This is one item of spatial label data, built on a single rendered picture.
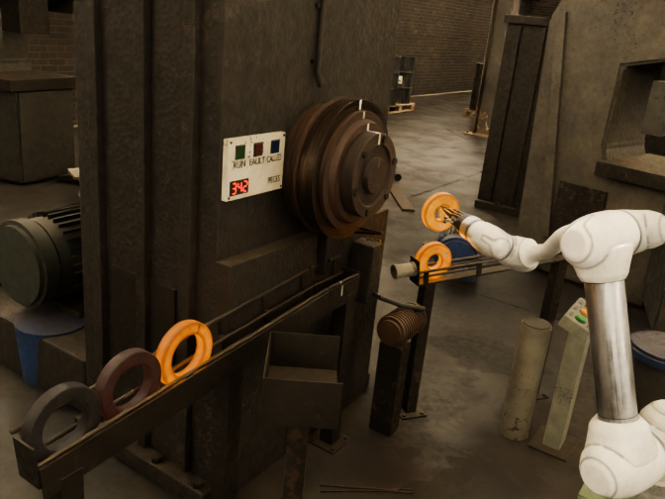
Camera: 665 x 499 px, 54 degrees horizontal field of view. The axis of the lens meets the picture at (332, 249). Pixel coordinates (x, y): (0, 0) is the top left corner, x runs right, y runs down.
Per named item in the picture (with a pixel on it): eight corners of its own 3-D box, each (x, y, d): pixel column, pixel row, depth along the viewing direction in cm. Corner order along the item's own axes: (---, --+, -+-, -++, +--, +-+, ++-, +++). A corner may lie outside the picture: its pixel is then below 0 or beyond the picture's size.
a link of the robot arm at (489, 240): (459, 240, 233) (484, 252, 239) (483, 257, 220) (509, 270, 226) (475, 214, 231) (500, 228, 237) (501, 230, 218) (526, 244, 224)
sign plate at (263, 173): (221, 200, 190) (223, 139, 184) (276, 186, 211) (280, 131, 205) (227, 202, 189) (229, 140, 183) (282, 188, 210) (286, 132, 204)
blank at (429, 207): (422, 193, 253) (426, 196, 250) (457, 189, 258) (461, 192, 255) (420, 231, 259) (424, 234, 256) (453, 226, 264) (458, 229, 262)
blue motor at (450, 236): (427, 282, 434) (434, 233, 423) (435, 255, 487) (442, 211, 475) (474, 290, 428) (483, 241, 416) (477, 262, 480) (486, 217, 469)
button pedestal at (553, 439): (525, 449, 269) (556, 312, 248) (542, 423, 288) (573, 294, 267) (564, 465, 261) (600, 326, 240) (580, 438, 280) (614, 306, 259)
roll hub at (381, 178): (334, 222, 210) (343, 135, 200) (379, 206, 232) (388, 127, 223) (349, 226, 207) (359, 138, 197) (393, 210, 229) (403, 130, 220)
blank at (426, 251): (424, 284, 269) (427, 287, 266) (408, 256, 261) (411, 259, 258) (453, 261, 270) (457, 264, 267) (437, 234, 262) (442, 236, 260)
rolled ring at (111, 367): (158, 339, 164) (149, 335, 166) (97, 374, 150) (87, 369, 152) (164, 398, 172) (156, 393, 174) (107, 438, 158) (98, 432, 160)
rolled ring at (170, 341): (156, 348, 164) (147, 343, 166) (169, 402, 174) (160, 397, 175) (208, 310, 177) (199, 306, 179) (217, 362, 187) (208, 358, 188)
